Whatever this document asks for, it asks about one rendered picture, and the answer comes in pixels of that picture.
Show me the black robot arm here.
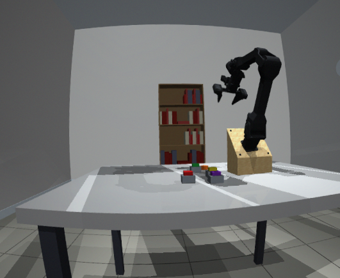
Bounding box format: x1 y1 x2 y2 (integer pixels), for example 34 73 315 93
221 47 282 152

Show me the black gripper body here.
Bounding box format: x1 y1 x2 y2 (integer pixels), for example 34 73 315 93
212 78 248 99

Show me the yellow button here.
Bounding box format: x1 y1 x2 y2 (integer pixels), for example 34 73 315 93
206 167 218 178

